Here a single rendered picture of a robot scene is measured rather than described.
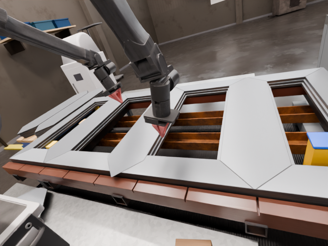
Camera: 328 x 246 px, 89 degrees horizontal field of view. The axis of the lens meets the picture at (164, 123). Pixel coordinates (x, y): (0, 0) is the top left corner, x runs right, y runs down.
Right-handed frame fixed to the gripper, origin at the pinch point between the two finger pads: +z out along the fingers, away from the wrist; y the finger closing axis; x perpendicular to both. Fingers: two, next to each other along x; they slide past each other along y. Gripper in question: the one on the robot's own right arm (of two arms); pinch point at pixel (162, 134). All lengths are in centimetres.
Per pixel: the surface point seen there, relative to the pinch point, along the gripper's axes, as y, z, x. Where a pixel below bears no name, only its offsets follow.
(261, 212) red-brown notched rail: -31.1, 2.6, 15.1
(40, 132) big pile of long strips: 101, 35, -10
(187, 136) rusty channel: -2.3, 22.4, -26.4
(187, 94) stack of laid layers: 6, 11, -52
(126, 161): 12.5, 10.8, 7.8
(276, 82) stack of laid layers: -40, -2, -54
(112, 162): 18.6, 12.4, 8.9
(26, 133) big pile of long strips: 120, 40, -9
